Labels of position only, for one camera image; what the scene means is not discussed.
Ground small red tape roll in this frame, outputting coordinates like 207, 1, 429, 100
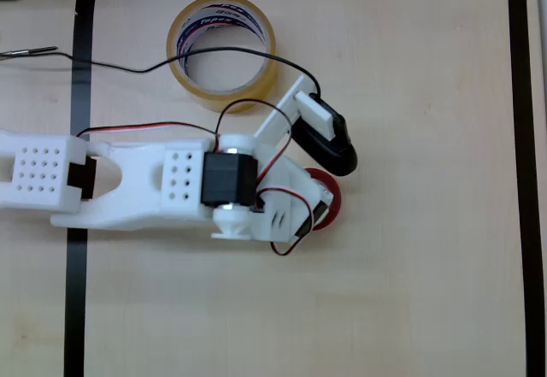
303, 167, 343, 232

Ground big clear yellowish tape roll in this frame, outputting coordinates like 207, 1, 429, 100
165, 0, 279, 115

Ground black webcam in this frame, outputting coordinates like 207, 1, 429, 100
290, 92, 359, 177

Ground thin metal tool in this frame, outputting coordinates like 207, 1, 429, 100
0, 45, 59, 57

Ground red white black servo cable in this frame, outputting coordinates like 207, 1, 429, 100
215, 98, 320, 256
75, 121, 221, 138

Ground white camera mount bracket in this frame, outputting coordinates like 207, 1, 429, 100
253, 74, 335, 143

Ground thin black camera cable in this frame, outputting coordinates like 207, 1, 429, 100
0, 47, 321, 96

